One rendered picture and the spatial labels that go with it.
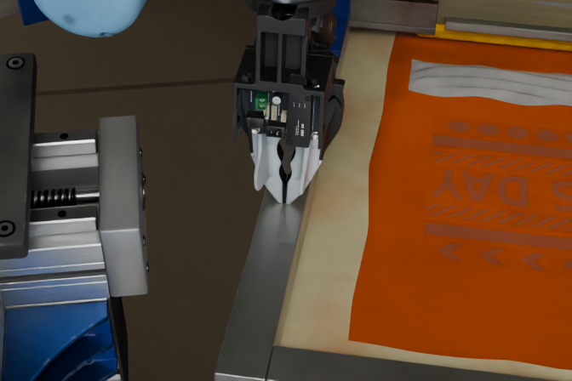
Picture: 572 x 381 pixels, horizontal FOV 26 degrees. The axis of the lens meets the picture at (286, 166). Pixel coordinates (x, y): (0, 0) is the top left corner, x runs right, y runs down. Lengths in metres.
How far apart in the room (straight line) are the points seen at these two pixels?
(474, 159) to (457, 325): 0.25
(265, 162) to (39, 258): 0.20
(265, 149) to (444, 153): 0.25
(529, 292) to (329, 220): 0.19
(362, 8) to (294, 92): 0.45
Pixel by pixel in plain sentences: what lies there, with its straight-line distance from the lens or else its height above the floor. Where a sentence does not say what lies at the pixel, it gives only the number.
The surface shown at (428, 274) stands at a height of 1.16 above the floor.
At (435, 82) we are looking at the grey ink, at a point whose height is 1.09.
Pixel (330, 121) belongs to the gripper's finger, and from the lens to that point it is 1.02.
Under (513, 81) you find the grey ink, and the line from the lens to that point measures 1.35.
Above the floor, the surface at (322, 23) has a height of 1.36.
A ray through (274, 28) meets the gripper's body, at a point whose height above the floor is 1.39.
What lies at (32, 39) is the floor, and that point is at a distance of 3.09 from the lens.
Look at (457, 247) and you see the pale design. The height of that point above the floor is 1.15.
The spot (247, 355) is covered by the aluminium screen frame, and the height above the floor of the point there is 1.23.
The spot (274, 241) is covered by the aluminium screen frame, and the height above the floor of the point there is 1.20.
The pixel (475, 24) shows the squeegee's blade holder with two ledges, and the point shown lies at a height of 1.11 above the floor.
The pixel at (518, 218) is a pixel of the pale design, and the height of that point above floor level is 1.14.
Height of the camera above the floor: 1.99
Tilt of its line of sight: 47 degrees down
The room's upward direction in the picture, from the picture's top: straight up
